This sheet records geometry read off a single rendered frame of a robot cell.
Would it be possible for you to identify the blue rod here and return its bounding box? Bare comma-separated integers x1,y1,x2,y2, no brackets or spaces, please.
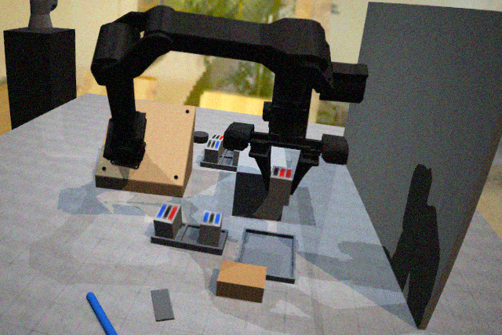
86,292,118,335

